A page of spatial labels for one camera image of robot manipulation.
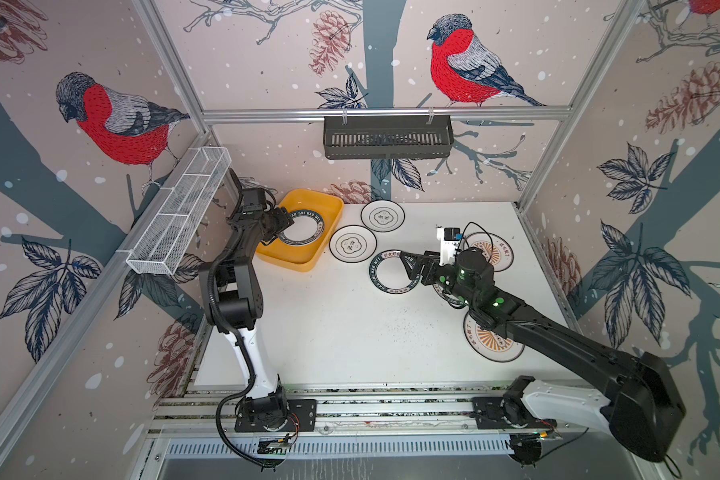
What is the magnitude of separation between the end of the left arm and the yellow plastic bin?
78mm

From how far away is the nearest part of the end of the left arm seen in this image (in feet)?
2.37

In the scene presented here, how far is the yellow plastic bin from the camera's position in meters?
1.02
